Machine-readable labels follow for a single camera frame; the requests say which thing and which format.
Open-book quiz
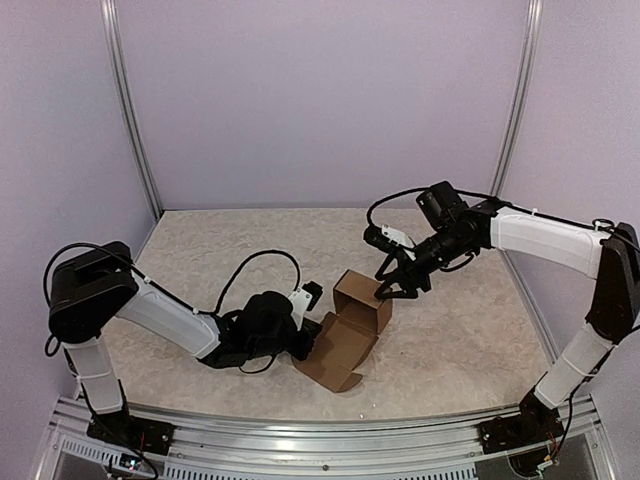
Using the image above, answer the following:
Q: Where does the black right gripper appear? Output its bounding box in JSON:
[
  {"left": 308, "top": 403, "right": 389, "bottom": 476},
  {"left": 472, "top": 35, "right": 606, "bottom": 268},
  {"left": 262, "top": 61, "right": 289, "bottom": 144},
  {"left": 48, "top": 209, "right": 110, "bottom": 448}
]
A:
[{"left": 375, "top": 226, "right": 474, "bottom": 298}]

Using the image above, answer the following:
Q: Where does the brown cardboard paper box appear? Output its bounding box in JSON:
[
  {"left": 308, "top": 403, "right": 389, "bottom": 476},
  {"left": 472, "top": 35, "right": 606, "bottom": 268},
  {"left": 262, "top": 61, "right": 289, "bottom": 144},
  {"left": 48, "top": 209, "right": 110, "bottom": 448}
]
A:
[{"left": 293, "top": 270, "right": 393, "bottom": 393}]

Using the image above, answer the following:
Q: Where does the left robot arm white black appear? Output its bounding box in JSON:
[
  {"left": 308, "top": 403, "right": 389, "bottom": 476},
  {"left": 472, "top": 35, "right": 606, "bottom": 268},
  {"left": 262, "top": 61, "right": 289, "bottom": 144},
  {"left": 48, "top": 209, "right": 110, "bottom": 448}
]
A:
[{"left": 43, "top": 241, "right": 323, "bottom": 445}]

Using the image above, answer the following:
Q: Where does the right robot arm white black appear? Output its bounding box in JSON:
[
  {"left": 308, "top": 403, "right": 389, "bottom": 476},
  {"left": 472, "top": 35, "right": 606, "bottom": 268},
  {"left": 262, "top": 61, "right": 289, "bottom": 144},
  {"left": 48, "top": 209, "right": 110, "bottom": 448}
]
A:
[{"left": 363, "top": 181, "right": 639, "bottom": 453}]

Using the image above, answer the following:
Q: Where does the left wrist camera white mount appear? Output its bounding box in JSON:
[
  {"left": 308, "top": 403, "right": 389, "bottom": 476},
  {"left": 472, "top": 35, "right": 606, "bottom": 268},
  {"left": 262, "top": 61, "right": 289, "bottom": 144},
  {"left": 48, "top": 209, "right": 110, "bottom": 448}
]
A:
[{"left": 288, "top": 281, "right": 323, "bottom": 325}]

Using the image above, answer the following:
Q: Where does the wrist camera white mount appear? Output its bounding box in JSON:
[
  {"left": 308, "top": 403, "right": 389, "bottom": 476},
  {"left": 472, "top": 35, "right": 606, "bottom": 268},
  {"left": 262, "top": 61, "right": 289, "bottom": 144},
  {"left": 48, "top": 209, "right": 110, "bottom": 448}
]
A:
[
  {"left": 288, "top": 281, "right": 323, "bottom": 325},
  {"left": 363, "top": 225, "right": 416, "bottom": 260}
]

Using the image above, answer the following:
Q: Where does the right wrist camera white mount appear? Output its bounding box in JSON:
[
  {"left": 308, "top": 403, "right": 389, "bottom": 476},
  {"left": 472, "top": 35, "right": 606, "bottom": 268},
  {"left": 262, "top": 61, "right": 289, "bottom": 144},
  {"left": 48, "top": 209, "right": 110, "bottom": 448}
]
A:
[{"left": 363, "top": 225, "right": 416, "bottom": 260}]

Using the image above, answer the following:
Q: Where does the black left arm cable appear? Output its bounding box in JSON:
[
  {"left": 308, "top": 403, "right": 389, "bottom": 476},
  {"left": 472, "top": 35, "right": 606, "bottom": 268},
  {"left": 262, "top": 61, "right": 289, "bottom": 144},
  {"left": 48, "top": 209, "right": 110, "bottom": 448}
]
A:
[{"left": 43, "top": 242, "right": 301, "bottom": 374}]

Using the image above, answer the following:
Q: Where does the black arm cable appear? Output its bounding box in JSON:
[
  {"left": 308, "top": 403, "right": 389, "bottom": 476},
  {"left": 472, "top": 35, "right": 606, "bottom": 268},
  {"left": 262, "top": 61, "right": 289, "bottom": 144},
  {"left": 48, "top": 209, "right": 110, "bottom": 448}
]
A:
[
  {"left": 366, "top": 187, "right": 640, "bottom": 241},
  {"left": 43, "top": 242, "right": 301, "bottom": 374}
]

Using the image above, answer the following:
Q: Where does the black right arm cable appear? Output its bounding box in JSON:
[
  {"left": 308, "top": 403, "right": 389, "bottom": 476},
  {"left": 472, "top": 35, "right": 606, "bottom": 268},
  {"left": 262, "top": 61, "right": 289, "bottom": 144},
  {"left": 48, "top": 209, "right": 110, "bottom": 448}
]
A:
[{"left": 366, "top": 187, "right": 640, "bottom": 241}]

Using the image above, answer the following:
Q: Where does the front aluminium rail frame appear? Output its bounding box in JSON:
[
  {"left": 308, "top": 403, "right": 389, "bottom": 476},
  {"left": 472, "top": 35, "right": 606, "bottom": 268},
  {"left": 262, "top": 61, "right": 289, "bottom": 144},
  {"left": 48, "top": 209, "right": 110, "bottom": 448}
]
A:
[{"left": 27, "top": 396, "right": 621, "bottom": 479}]

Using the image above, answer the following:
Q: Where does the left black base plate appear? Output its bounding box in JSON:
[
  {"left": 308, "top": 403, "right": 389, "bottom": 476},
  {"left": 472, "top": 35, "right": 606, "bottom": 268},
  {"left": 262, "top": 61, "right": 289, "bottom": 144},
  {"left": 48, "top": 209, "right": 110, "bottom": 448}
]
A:
[{"left": 83, "top": 381, "right": 176, "bottom": 456}]

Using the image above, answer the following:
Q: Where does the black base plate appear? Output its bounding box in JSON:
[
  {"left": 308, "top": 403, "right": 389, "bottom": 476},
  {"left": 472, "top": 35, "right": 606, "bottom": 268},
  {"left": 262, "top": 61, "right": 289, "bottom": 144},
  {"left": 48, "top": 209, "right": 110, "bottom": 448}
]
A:
[
  {"left": 477, "top": 414, "right": 564, "bottom": 454},
  {"left": 83, "top": 381, "right": 176, "bottom": 456}
]

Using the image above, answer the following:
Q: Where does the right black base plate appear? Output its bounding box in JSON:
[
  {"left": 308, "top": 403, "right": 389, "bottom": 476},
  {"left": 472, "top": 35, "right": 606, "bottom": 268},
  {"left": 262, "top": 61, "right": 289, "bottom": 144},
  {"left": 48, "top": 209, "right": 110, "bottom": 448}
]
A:
[{"left": 477, "top": 414, "right": 564, "bottom": 454}]

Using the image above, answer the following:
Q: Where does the right aluminium frame post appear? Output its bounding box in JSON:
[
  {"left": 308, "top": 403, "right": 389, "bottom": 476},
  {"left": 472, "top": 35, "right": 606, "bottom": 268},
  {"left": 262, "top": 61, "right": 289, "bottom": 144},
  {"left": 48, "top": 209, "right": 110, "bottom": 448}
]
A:
[{"left": 489, "top": 0, "right": 544, "bottom": 196}]

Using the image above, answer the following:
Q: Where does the aluminium frame post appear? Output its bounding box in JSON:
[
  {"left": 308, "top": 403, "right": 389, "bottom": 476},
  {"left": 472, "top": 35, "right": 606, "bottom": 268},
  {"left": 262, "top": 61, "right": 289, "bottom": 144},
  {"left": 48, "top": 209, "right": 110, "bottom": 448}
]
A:
[
  {"left": 100, "top": 0, "right": 164, "bottom": 222},
  {"left": 489, "top": 0, "right": 544, "bottom": 196}
]

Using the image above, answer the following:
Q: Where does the left aluminium frame post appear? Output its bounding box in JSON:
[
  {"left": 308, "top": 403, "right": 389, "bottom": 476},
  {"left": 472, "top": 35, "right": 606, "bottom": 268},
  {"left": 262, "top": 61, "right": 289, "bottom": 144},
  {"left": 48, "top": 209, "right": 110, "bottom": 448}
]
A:
[{"left": 100, "top": 0, "right": 164, "bottom": 222}]

